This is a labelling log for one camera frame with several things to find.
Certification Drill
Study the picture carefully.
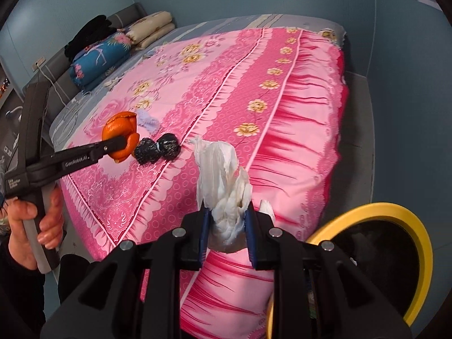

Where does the folded blue floral quilt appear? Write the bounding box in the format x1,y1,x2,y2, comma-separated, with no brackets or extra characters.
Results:
69,32,133,89

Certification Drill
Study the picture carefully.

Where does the black clothing pile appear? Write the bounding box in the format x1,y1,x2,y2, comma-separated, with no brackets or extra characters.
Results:
64,15,117,62

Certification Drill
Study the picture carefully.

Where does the white tissue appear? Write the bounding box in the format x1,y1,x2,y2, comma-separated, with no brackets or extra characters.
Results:
192,135,253,255

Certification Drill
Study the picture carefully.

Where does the large orange peel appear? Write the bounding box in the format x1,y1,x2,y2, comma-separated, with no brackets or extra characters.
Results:
102,111,140,164

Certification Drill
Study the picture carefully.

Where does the person's left forearm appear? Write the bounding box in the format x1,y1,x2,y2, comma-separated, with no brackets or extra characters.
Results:
0,254,48,339

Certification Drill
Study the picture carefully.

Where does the pink floral blanket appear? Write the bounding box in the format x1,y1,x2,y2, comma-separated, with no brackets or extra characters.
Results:
58,27,350,339

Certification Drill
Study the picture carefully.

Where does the person's left hand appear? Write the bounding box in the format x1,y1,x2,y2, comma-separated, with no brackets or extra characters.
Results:
5,185,66,271

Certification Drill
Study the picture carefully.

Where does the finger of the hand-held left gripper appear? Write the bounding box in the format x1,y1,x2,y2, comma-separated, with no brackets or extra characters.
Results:
52,135,130,178

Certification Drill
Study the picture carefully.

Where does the yellow rimmed trash bin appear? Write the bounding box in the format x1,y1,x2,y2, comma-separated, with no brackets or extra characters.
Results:
266,202,434,339

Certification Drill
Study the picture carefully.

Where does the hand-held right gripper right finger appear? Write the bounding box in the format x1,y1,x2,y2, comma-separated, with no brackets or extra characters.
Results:
245,205,414,339

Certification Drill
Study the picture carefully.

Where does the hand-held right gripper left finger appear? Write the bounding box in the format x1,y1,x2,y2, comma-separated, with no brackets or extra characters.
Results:
40,207,214,339

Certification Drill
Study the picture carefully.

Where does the folded beige quilt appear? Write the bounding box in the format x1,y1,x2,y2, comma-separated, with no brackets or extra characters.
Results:
125,10,176,49

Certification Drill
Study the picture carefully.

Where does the knotted black plastic bag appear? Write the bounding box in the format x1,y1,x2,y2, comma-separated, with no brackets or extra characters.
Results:
133,133,181,166

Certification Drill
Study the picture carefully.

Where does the white cable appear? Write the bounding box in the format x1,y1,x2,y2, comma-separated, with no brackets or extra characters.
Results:
40,67,107,138

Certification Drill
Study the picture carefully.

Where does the short purple foam net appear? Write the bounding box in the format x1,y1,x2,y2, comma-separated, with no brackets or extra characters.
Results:
136,109,161,135

